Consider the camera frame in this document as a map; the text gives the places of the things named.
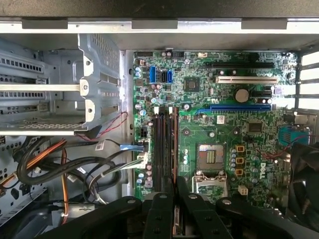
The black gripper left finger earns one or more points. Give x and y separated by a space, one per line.
159 216

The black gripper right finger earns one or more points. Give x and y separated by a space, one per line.
204 219

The RAM slot with white clips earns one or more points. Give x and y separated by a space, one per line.
156 149
171 144

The RAM slot with black clips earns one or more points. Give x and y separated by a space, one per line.
162 149

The metal socket cover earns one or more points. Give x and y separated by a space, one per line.
199 178

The CPU socket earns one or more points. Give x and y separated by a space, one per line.
211 156

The green motherboard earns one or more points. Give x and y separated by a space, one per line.
224 129

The black case fan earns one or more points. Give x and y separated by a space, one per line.
306 179

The blue expansion slot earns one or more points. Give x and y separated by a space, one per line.
239 108

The silver coin battery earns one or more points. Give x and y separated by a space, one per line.
242 95

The black chipset chip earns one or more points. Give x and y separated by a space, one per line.
192 84

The short black expansion slot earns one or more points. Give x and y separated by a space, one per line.
261 93

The blue board connector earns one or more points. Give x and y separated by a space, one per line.
154 74

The white expansion slot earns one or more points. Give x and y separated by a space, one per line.
246 80

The long black expansion slot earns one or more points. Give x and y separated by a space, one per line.
241 66

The metal disk bay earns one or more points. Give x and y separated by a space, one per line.
62 64

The black PC case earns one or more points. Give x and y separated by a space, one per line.
199 27

